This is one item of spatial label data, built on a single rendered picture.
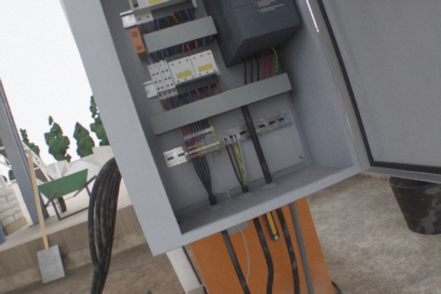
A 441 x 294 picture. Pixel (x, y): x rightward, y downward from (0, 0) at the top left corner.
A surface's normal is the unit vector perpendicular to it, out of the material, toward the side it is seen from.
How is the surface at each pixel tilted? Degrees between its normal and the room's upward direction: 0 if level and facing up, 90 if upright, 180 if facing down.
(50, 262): 70
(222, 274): 90
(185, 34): 90
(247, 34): 90
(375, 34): 90
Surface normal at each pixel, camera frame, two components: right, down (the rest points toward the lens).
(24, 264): 0.16, 0.01
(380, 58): -0.93, 0.33
